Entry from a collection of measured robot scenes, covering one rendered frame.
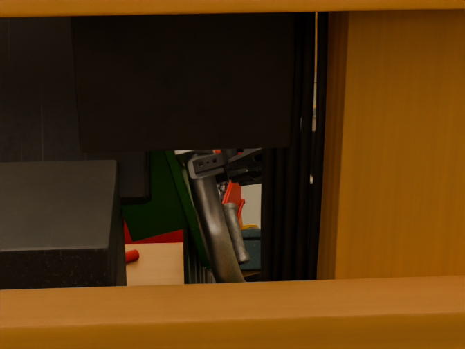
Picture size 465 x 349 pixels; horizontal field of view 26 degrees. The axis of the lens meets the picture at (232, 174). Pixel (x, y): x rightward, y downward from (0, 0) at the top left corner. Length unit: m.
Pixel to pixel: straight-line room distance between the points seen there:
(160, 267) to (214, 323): 0.77
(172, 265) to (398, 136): 0.82
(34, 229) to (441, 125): 0.39
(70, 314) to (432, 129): 0.29
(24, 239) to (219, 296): 0.23
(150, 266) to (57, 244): 0.61
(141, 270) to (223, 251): 0.42
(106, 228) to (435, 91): 0.35
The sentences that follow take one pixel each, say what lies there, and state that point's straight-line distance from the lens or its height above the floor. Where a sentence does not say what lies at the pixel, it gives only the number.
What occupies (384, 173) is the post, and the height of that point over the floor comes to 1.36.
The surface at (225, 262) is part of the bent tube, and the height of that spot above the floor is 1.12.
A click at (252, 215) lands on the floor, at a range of 3.47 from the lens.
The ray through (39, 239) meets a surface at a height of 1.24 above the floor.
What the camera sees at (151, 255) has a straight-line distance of 1.53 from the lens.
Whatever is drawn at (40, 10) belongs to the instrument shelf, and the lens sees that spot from 0.65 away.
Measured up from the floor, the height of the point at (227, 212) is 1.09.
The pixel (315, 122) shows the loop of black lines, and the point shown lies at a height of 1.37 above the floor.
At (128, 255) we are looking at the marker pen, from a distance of 1.51.
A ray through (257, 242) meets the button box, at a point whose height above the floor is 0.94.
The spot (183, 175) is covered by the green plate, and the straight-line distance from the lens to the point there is 1.13.
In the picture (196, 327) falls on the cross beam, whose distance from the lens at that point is 0.74.
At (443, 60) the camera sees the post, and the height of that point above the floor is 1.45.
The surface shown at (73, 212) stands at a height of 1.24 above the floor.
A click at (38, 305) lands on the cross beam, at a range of 0.76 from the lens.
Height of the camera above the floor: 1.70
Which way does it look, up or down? 27 degrees down
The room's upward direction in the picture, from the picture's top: straight up
